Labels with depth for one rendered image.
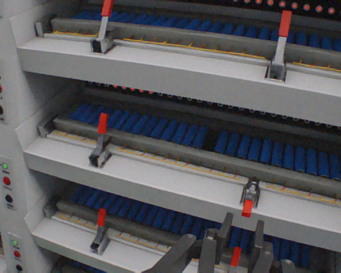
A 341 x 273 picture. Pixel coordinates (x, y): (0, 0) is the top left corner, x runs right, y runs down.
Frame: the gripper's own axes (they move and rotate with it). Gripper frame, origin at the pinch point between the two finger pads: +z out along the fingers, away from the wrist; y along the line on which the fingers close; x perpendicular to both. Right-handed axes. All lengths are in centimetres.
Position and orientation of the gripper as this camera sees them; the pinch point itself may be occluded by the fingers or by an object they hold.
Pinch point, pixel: (239, 240)
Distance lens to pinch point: 35.2
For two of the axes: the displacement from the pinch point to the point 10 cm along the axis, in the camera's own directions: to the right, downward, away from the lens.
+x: 1.6, -9.7, -1.8
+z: 3.0, -1.3, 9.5
